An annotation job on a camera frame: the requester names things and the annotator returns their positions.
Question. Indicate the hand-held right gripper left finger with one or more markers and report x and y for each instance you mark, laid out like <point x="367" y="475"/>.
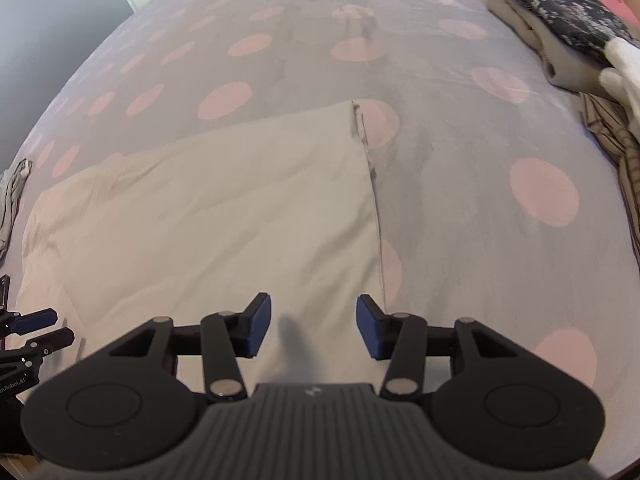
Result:
<point x="259" y="327"/>

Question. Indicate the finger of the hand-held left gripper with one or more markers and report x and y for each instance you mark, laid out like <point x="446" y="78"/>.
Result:
<point x="35" y="320"/>
<point x="50" y="340"/>

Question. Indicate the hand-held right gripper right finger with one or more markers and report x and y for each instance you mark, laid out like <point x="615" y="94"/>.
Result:
<point x="369" y="330"/>

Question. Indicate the cream T-shirt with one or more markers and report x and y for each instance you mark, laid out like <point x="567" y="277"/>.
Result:
<point x="200" y="210"/>

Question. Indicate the tan folded clothes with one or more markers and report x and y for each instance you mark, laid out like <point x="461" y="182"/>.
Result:
<point x="550" y="55"/>

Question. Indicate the grey garment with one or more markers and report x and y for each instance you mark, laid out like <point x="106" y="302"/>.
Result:
<point x="12" y="200"/>

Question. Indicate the grey pink-dotted bed sheet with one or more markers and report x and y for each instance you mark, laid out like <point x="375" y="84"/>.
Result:
<point x="450" y="185"/>

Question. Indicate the striped olive folded garment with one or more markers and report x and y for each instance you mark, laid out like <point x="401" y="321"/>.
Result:
<point x="617" y="150"/>

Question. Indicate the white folded cloth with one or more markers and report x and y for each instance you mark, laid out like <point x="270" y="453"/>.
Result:
<point x="625" y="85"/>

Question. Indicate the dark floral folded cloth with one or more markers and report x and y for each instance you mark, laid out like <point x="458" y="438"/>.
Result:
<point x="565" y="7"/>

